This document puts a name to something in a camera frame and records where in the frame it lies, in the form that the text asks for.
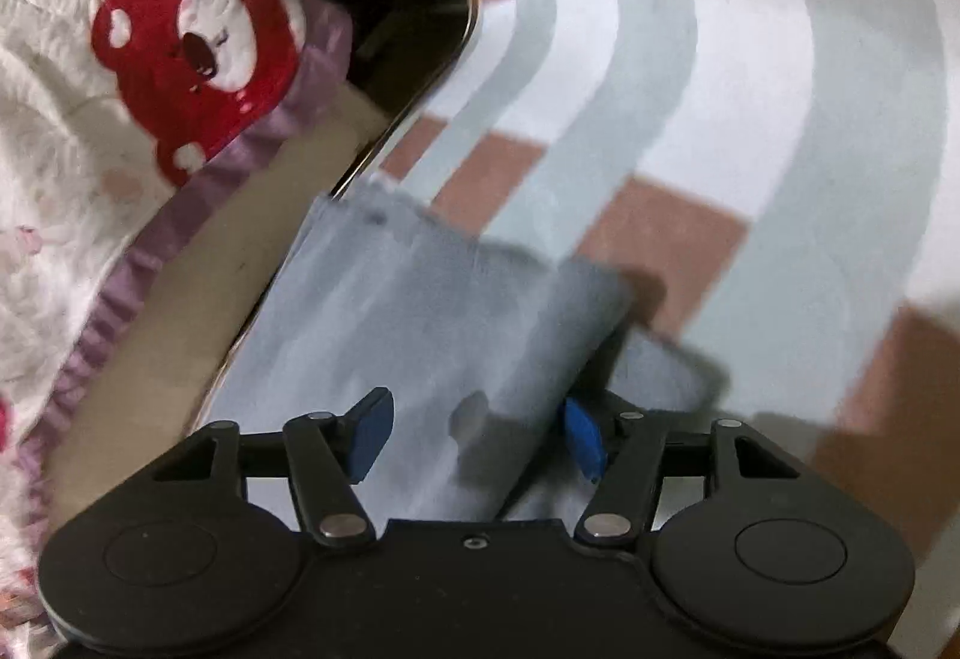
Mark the checked pink and white rug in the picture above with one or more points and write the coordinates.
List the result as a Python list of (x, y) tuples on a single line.
[(750, 104)]

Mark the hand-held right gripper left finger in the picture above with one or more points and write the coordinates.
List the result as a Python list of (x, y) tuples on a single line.
[(369, 434)]

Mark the quilted blanket with red bears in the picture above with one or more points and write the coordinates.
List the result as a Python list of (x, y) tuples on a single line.
[(75, 142)]

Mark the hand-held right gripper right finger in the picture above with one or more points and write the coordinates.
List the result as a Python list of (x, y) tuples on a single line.
[(585, 438)]

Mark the grey t-shirt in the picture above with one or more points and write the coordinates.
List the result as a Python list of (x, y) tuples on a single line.
[(420, 329)]

